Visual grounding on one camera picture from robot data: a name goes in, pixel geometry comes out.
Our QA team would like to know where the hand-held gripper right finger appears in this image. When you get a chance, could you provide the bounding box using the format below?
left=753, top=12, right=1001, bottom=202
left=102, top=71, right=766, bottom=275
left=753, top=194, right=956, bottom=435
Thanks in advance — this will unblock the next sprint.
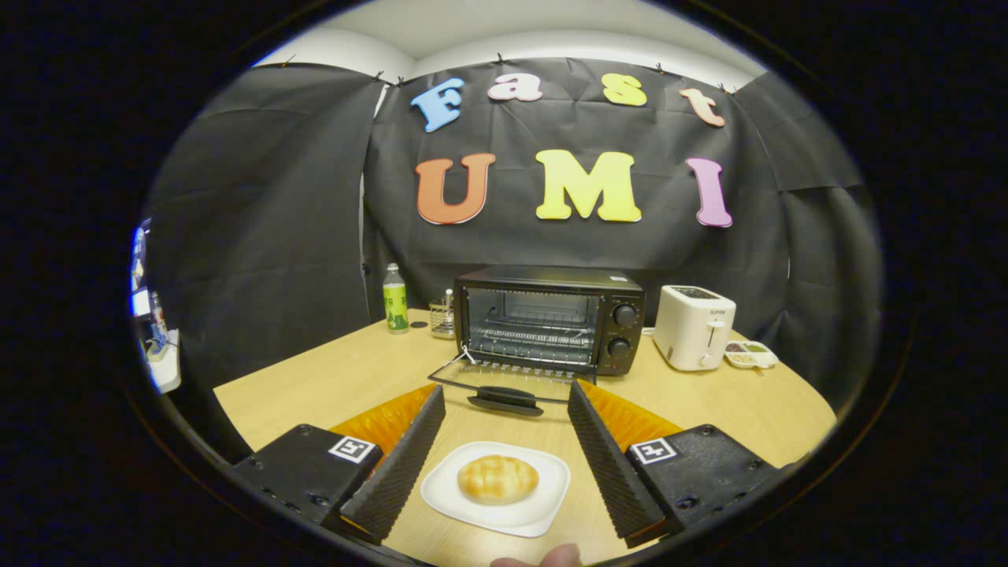
left=567, top=380, right=784, bottom=550

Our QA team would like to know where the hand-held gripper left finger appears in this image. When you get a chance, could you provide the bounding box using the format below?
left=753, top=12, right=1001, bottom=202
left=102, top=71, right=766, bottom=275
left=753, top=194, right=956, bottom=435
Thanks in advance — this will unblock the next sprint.
left=231, top=384, right=447, bottom=546

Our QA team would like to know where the golden bread roll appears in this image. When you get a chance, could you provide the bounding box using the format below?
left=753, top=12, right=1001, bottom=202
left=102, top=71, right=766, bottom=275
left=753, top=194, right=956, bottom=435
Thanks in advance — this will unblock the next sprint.
left=457, top=454, right=540, bottom=506

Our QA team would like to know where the black toaster oven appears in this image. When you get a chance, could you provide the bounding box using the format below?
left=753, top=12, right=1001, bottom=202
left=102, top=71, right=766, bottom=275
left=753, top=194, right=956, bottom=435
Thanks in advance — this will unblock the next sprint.
left=428, top=265, right=647, bottom=418

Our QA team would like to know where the white pop-up toaster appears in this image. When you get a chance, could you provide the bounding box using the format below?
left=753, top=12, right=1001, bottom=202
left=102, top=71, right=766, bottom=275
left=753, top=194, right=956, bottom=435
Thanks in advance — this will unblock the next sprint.
left=652, top=285, right=737, bottom=372

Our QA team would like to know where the white square plate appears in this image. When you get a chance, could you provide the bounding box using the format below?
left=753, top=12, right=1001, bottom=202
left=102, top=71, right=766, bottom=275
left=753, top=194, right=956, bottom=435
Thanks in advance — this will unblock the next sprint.
left=420, top=441, right=571, bottom=539

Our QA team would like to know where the green label plastic bottle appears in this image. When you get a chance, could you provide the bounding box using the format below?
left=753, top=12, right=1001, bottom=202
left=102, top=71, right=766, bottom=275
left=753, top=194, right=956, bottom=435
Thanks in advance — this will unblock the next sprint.
left=383, top=263, right=410, bottom=335

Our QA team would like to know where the white divided snack dish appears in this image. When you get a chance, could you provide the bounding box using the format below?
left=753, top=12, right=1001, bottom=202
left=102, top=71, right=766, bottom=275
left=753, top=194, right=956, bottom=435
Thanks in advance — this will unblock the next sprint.
left=723, top=340, right=779, bottom=370

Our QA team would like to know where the cluttered white side desk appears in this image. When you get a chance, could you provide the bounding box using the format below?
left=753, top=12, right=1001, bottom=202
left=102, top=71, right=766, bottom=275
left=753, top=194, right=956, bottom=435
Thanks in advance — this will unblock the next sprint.
left=130, top=220, right=183, bottom=395

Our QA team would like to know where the small wire metal holder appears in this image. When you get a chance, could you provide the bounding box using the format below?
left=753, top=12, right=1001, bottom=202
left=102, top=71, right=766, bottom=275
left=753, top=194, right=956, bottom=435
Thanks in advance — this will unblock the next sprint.
left=429, top=289, right=458, bottom=339

